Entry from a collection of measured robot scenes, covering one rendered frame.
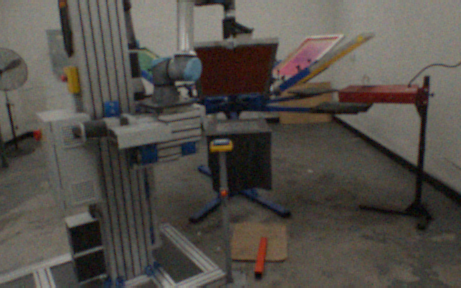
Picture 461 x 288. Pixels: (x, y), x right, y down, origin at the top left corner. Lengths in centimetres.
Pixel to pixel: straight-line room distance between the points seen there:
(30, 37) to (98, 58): 582
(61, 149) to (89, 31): 59
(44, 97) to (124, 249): 580
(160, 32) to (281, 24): 218
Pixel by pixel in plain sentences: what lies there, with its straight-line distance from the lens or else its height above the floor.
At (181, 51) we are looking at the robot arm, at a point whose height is 151.
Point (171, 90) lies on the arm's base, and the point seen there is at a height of 132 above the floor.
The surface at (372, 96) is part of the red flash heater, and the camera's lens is 322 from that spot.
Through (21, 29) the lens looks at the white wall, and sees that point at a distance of 792.
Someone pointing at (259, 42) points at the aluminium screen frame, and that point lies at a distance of 254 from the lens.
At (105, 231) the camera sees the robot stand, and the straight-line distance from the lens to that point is 228.
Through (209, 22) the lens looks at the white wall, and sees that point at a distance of 713.
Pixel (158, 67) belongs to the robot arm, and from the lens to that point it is 199.
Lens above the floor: 155
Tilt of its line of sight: 14 degrees down
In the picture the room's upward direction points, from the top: 3 degrees counter-clockwise
